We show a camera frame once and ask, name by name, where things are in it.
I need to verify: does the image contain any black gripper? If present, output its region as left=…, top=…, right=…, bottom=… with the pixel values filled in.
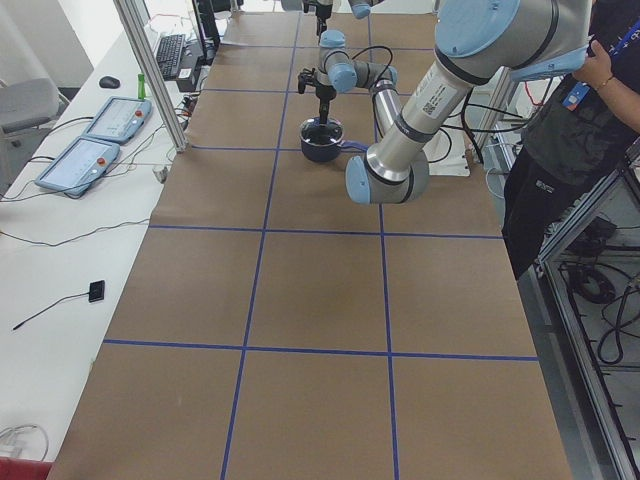
left=315, top=83, right=334, bottom=125

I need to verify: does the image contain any aluminium frame post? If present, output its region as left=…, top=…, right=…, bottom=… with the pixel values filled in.
left=113, top=0, right=187, bottom=153

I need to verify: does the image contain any person's hand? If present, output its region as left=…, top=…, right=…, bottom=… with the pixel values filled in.
left=582, top=40, right=611, bottom=83

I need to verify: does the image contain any brown paper table mat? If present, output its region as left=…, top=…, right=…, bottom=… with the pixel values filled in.
left=50, top=13, right=571, bottom=479

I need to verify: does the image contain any blue teach pendant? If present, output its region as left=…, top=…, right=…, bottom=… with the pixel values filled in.
left=83, top=96, right=152, bottom=145
left=35, top=136, right=120, bottom=198

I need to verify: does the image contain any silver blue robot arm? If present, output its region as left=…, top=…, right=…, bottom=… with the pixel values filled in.
left=316, top=0, right=592, bottom=204

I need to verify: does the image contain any blue teach pendant near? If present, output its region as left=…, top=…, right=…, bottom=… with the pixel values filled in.
left=35, top=136, right=120, bottom=198

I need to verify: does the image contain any person in dark clothes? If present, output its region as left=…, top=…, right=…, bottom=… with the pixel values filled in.
left=502, top=1, right=639, bottom=278

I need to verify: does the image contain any black computer mouse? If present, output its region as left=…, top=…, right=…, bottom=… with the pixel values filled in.
left=99, top=76, right=121, bottom=89

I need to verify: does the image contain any green bottle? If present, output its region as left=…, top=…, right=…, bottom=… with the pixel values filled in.
left=137, top=73, right=146, bottom=100

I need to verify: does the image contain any dark blue saucepan purple handle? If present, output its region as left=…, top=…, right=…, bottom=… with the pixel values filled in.
left=299, top=117, right=369, bottom=163

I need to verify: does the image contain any blue teach pendant far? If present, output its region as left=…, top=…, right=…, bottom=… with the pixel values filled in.
left=83, top=96, right=152, bottom=145

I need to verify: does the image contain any small black box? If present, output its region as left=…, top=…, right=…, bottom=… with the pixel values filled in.
left=88, top=280, right=106, bottom=303

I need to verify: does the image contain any black keyboard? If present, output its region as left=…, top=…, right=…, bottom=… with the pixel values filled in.
left=156, top=34, right=185, bottom=80

